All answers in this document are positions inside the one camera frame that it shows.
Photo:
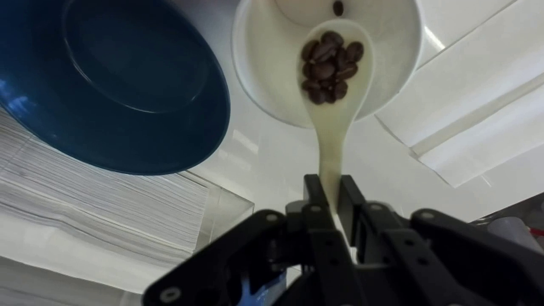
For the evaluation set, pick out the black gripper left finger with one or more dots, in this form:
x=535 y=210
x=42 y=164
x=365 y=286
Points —
x=272 y=256

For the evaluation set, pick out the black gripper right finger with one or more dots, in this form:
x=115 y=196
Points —
x=442 y=256

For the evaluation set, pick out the cream plastic spoon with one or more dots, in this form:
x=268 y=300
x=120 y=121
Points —
x=331 y=147

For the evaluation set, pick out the dark coffee beans pile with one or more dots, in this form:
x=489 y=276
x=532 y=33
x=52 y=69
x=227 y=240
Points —
x=328 y=69

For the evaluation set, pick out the red and white cup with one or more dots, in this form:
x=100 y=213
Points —
x=511 y=232

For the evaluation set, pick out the patterned white paper cup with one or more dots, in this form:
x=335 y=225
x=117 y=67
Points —
x=265 y=62

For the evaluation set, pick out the flat white paper napkin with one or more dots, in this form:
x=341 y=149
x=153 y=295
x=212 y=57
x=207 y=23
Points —
x=469 y=125

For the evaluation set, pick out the white napkin stack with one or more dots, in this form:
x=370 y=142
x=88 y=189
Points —
x=85 y=210

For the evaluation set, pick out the blue bowl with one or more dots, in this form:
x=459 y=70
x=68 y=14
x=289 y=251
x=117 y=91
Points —
x=112 y=79

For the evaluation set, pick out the single dark coffee bean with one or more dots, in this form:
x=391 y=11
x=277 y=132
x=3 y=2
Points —
x=338 y=8

